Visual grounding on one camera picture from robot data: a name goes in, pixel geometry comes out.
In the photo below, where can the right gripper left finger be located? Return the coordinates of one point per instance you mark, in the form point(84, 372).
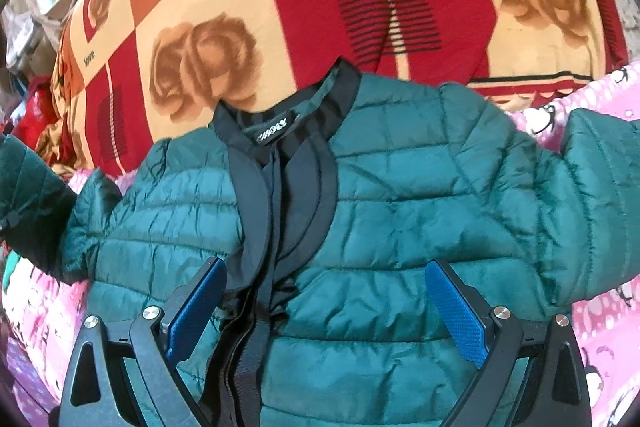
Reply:
point(98, 390)

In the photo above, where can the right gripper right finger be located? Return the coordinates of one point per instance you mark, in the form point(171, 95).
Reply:
point(554, 390)

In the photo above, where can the red orange rose blanket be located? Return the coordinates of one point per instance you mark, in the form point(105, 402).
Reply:
point(132, 72)

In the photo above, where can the red clothes pile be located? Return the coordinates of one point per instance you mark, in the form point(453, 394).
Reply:
point(40, 121)

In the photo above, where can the pink penguin fleece blanket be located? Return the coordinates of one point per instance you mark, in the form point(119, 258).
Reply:
point(605, 331)

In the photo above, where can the teal quilted puffer jacket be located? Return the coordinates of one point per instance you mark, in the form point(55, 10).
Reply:
point(400, 216)

